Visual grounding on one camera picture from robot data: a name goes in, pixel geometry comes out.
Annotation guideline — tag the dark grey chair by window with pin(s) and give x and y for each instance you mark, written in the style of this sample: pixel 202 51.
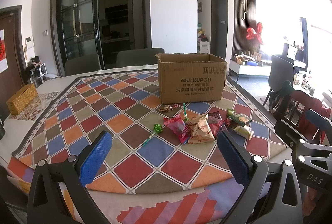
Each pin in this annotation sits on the dark grey chair by window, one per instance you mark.
pixel 281 71

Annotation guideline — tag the small light green snack packet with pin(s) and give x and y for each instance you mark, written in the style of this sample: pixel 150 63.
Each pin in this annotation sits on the small light green snack packet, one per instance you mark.
pixel 244 131

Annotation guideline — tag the green stick lollipop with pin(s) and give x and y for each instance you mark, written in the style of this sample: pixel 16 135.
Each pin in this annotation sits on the green stick lollipop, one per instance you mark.
pixel 184 112

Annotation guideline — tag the black glass sliding door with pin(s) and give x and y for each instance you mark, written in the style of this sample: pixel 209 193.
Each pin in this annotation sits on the black glass sliding door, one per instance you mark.
pixel 101 27

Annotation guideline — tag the pink snack packet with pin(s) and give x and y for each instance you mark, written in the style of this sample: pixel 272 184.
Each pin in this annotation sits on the pink snack packet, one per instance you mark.
pixel 179 127

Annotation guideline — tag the red bow decoration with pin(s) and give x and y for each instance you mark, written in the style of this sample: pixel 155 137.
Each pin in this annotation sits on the red bow decoration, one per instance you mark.
pixel 255 33

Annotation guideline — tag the floral placemat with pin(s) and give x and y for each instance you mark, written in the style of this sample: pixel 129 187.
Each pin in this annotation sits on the floral placemat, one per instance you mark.
pixel 35 107

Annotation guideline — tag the dark grey dining chair right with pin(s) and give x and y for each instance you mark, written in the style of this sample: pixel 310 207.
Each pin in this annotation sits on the dark grey dining chair right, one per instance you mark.
pixel 139 57

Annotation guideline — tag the dark grey dining chair left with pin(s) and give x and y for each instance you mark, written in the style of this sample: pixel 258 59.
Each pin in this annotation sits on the dark grey dining chair left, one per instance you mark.
pixel 83 64

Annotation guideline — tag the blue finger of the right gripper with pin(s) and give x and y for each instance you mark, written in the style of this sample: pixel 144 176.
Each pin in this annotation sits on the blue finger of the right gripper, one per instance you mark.
pixel 287 133
pixel 319 121

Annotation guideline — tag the yellow woven tissue box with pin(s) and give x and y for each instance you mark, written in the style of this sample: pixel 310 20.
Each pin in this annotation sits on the yellow woven tissue box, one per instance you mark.
pixel 21 99

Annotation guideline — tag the dark red striped snack packet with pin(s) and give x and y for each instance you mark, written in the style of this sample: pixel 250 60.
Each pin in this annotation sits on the dark red striped snack packet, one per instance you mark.
pixel 215 122

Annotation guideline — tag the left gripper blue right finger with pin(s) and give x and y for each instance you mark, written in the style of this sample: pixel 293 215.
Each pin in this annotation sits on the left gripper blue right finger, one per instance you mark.
pixel 235 156

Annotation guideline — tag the gold red wrapped candy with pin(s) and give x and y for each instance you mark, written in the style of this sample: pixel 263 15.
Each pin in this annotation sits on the gold red wrapped candy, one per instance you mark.
pixel 167 107

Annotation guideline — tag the tan bread snack bag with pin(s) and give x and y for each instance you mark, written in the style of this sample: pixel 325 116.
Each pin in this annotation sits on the tan bread snack bag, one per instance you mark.
pixel 200 130

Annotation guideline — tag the colourful diamond pattern tablecloth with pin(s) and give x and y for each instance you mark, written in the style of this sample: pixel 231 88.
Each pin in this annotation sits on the colourful diamond pattern tablecloth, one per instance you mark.
pixel 164 181

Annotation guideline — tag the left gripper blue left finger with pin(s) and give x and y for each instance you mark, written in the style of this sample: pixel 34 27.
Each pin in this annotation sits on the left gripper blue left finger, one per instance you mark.
pixel 92 157

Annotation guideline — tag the dark grey dining chair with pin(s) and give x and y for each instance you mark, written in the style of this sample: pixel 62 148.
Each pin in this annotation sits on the dark grey dining chair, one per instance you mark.
pixel 139 57
pixel 83 64

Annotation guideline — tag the red wooden chair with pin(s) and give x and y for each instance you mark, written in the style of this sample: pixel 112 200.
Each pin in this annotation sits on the red wooden chair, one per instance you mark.
pixel 292 105

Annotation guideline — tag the brown cardboard box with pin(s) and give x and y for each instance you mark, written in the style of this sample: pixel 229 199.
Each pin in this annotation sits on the brown cardboard box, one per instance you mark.
pixel 191 77

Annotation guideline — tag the green lollipop toy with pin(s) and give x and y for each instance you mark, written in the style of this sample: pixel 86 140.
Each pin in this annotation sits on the green lollipop toy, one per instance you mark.
pixel 157 129

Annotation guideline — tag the white shelf with toys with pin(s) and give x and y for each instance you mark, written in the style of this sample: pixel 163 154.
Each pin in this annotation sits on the white shelf with toys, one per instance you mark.
pixel 203 45

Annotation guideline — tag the brown entrance door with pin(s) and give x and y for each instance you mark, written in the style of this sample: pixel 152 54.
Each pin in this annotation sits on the brown entrance door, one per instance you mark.
pixel 12 78

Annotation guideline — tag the white tv cabinet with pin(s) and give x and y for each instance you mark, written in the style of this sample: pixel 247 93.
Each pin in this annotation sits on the white tv cabinet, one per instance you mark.
pixel 237 70

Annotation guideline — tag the dark green cracker packet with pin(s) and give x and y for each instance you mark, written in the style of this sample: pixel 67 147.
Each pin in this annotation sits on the dark green cracker packet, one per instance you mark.
pixel 239 118

